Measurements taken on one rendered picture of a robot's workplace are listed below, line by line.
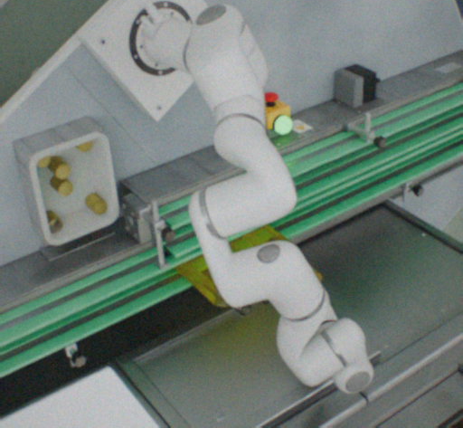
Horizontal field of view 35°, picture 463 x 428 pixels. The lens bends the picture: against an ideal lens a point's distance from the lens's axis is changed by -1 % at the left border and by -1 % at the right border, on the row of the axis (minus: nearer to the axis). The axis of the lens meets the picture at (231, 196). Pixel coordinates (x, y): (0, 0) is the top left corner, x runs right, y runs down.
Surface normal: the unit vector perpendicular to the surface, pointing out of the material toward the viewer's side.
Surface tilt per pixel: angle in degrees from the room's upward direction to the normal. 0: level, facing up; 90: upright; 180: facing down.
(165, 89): 5
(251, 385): 91
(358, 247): 90
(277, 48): 0
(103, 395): 90
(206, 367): 90
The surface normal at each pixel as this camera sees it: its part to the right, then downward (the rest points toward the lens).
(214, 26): -0.29, -0.67
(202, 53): -0.55, -0.56
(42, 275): -0.05, -0.84
